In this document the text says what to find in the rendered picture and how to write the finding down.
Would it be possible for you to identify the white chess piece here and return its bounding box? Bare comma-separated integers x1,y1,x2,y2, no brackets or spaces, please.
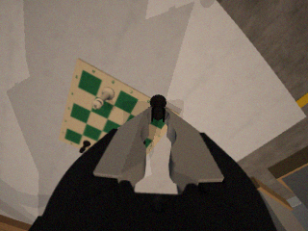
91,88,115,110

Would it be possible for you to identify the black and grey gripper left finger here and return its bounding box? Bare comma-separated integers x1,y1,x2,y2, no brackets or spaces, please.
33,107,154,231

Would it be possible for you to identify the green and cream chessboard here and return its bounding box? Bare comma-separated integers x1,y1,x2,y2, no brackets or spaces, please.
59,59,167,156

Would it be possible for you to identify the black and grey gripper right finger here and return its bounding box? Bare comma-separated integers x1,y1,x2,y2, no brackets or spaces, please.
162,107,277,231

